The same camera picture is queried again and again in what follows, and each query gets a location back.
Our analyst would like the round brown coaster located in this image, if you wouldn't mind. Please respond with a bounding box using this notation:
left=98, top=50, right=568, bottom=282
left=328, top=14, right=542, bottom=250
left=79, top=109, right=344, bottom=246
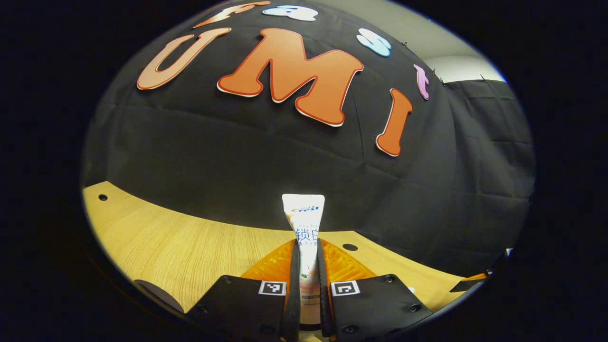
left=133, top=279, right=185, bottom=314

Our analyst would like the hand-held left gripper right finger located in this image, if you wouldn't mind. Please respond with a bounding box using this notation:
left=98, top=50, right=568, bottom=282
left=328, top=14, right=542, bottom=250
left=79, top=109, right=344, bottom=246
left=317, top=239, right=434, bottom=340

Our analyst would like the white toothpaste tube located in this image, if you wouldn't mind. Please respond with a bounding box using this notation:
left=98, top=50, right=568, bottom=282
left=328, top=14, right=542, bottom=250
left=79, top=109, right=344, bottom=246
left=282, top=193, right=326, bottom=325

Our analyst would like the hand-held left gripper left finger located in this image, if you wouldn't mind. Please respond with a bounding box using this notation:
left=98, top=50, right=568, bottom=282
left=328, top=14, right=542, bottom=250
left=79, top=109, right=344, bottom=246
left=185, top=239, right=301, bottom=342

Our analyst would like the black backdrop cloth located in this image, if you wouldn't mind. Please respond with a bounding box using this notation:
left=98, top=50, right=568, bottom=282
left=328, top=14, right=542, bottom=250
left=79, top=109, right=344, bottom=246
left=81, top=0, right=537, bottom=278

